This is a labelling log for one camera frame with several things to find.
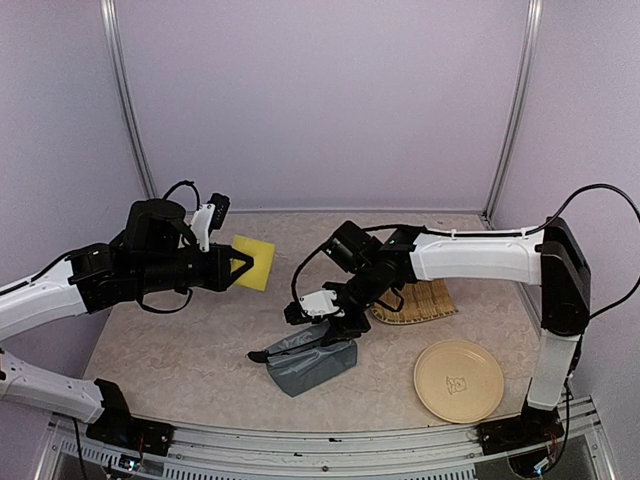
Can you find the front aluminium rail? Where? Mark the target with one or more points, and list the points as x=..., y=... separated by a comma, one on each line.
x=199, y=452

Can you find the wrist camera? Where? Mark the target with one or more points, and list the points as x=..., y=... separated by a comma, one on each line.
x=208, y=217
x=313, y=308

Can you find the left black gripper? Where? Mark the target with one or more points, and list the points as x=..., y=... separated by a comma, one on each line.
x=220, y=276

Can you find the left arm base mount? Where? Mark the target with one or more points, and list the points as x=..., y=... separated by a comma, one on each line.
x=116, y=426

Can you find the yellow sponge block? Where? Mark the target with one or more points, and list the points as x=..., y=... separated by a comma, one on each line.
x=256, y=278

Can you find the grey zip pouch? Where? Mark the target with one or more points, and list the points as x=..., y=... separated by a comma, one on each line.
x=301, y=362

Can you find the woven bamboo tray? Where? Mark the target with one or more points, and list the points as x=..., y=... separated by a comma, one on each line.
x=423, y=301

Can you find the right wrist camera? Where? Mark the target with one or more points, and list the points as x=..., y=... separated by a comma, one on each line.
x=313, y=308

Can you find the beige round plate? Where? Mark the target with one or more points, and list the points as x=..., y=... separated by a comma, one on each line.
x=458, y=381

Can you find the right aluminium frame post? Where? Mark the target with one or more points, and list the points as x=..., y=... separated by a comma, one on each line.
x=525, y=67

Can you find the aluminium frame post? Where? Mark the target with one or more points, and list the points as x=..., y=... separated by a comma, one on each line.
x=525, y=67
x=118, y=64

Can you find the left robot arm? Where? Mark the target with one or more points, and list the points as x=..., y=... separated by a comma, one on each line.
x=159, y=250

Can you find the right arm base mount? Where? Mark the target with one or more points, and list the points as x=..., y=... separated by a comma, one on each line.
x=530, y=427

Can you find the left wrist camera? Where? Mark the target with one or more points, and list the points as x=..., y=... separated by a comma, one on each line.
x=208, y=217

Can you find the left aluminium frame post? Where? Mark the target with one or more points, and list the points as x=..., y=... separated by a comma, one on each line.
x=118, y=64

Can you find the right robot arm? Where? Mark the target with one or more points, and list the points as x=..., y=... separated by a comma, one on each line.
x=547, y=257

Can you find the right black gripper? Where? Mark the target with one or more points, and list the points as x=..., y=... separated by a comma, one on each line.
x=346, y=328

